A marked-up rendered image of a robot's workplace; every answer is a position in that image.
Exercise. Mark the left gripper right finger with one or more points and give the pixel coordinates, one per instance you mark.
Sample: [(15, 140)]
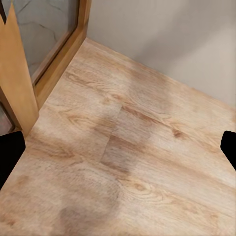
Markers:
[(228, 146)]

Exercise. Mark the door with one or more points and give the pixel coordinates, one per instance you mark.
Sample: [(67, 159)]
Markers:
[(38, 40)]

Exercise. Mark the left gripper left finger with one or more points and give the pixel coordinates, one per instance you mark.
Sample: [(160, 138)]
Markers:
[(12, 146)]

